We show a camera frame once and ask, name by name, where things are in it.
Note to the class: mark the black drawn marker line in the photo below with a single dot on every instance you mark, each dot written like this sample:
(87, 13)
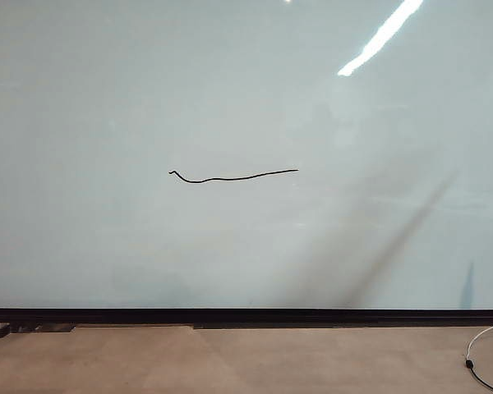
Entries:
(230, 179)

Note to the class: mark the white glass whiteboard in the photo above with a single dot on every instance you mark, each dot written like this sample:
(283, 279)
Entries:
(189, 102)

